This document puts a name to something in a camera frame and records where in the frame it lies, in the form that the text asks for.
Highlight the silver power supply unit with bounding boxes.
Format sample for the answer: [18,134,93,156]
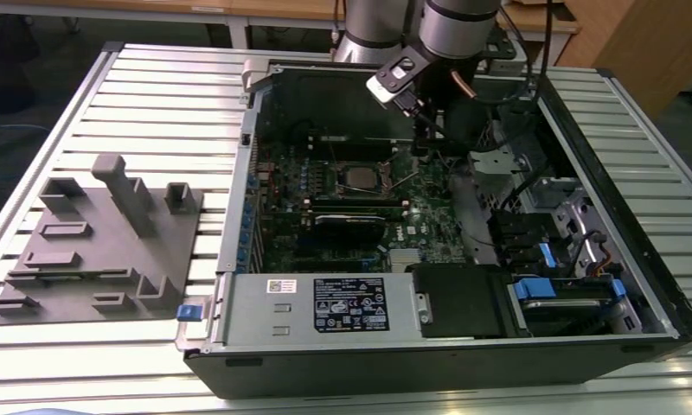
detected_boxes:
[206,271,433,347]

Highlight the black rating label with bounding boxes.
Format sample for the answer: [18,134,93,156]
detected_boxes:
[311,277,390,333]

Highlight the green motherboard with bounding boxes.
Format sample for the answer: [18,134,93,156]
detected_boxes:
[251,142,480,273]

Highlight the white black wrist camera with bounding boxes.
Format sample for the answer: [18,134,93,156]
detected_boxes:
[365,54,434,109]

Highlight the CPU socket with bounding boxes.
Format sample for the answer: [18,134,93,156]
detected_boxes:
[333,160,408,200]

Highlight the wooden desk white frame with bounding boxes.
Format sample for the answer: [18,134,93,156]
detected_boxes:
[0,0,346,51]
[498,0,584,66]

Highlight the black graphics card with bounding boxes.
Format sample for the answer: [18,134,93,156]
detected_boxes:
[311,213,389,248]

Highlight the grey case handle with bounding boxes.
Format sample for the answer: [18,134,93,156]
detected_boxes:
[239,58,273,94]

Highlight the silver finned heatsink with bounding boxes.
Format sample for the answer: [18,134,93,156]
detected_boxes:
[389,247,425,265]

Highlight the grey metal drive cage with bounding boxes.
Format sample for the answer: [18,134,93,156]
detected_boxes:
[465,103,589,265]

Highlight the wooden cabinet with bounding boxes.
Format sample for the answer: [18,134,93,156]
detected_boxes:
[552,0,692,120]

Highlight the grey parts rack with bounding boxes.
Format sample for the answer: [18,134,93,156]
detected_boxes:
[0,154,206,326]

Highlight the black grey PC case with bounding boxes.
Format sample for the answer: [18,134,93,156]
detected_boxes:
[174,58,692,401]

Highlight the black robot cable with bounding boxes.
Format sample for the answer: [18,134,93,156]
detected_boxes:
[469,0,557,107]

